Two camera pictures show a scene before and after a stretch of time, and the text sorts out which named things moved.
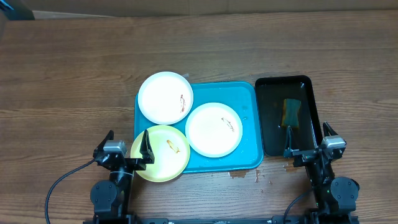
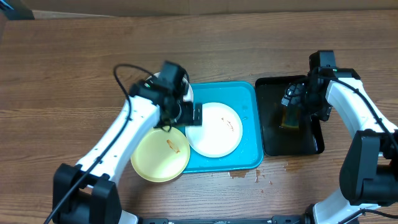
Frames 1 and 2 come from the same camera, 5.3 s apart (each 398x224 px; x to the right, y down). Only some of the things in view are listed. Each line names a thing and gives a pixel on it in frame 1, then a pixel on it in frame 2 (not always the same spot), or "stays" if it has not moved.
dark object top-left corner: x=20 y=11 stays
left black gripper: x=147 y=153 → x=189 y=119
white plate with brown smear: x=214 y=129 stays
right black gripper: x=310 y=154 → x=294 y=94
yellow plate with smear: x=171 y=151 stays
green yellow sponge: x=290 y=113 stays
